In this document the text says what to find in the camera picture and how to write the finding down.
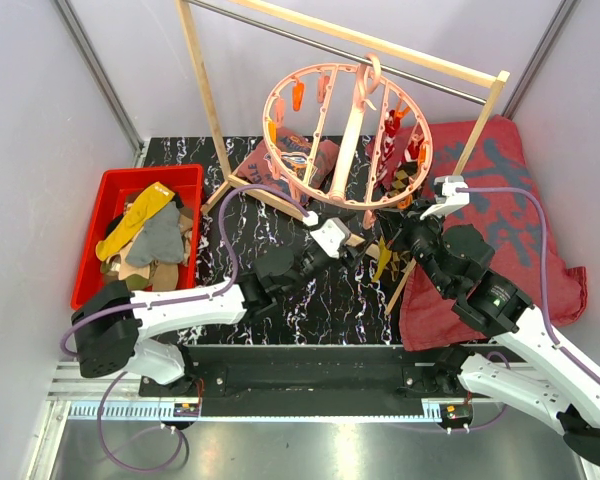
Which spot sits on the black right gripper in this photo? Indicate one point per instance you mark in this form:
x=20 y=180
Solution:
x=399 y=227

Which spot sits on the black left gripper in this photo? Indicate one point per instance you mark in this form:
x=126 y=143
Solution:
x=355 y=253

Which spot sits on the pink round clip hanger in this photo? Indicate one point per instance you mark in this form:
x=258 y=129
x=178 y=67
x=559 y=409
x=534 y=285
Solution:
x=371 y=91

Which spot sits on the red white striped sock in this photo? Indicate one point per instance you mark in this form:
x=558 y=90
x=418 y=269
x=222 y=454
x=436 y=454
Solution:
x=392 y=123

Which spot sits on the brown yellow argyle sock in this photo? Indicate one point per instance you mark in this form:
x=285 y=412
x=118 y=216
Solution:
x=395 y=266

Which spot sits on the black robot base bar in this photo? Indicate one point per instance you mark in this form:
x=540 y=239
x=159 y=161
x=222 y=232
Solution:
x=231 y=370

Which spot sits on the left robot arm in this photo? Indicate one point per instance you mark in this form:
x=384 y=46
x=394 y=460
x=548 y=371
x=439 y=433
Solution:
x=116 y=329

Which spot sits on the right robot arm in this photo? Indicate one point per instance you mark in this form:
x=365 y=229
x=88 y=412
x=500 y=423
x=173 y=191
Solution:
x=457 y=262

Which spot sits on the pink clothespin front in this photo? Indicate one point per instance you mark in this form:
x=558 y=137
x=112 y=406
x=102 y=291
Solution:
x=368 y=219

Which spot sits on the red blue patterned cloth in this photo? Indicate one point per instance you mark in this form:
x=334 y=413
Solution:
x=510 y=224

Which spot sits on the folded pink printed shirt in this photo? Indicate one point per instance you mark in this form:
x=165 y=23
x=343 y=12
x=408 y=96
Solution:
x=295 y=152

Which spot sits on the beige olive sock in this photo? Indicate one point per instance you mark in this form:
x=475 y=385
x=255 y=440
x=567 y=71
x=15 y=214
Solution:
x=158 y=277

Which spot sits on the grey sock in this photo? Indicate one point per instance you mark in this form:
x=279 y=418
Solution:
x=159 y=240

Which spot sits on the red plastic bin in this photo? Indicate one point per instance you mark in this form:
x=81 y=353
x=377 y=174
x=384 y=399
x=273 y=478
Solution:
x=115 y=186

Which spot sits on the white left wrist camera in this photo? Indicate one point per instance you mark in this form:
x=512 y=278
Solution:
x=331 y=234

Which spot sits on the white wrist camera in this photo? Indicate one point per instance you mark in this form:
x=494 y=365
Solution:
x=449 y=197
x=331 y=234

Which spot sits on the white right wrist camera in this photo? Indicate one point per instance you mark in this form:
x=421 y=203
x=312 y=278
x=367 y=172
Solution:
x=449 y=197

